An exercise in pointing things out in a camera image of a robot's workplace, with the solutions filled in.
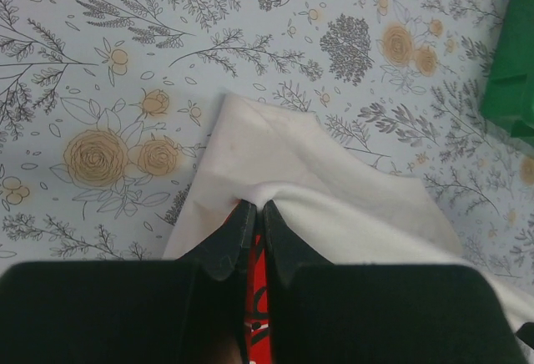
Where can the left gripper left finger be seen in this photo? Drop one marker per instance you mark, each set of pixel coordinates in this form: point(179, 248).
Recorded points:
point(189, 310)

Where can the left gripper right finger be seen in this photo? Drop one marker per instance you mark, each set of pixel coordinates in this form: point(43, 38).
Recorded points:
point(321, 312)

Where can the white printed t-shirt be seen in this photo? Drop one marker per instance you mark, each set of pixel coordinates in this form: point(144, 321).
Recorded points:
point(348, 212)

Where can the green plastic tray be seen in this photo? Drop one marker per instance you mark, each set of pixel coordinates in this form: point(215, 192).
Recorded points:
point(508, 98)

